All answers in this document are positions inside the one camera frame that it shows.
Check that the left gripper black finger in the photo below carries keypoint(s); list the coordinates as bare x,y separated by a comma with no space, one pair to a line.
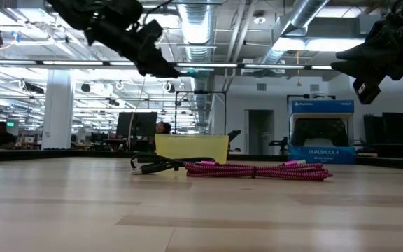
152,71
163,64

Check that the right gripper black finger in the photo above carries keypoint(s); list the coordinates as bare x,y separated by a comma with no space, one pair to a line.
366,52
362,71

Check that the yellow translucent plastic bin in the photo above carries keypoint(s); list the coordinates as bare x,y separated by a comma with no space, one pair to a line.
191,147

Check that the background black robot arm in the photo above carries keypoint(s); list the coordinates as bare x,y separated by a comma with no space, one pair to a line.
234,135

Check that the bright ceiling light panel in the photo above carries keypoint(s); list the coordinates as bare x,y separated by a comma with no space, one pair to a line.
324,45

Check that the black computer monitor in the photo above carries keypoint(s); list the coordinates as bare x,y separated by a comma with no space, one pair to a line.
136,124

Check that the black equipment cases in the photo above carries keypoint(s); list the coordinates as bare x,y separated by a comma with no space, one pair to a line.
387,127

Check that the overhead LED light bar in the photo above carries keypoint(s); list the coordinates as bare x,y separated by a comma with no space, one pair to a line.
72,63

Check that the blue DualShock controller box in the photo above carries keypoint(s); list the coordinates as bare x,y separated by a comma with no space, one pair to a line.
322,154

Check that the white square pillar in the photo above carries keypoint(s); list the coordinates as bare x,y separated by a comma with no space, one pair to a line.
58,112

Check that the round ceiling sensor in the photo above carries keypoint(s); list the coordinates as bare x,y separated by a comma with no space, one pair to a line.
259,18

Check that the green exit sign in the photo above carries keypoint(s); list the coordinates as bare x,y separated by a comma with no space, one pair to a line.
10,124

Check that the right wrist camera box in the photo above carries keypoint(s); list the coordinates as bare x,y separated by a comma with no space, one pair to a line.
369,92

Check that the grey wall vent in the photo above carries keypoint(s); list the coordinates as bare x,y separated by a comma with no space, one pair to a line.
314,87
261,87

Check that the silver ceiling duct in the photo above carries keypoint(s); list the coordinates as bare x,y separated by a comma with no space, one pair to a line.
197,24
303,14

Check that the black table edge rail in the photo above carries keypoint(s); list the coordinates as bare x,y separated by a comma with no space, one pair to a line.
65,154

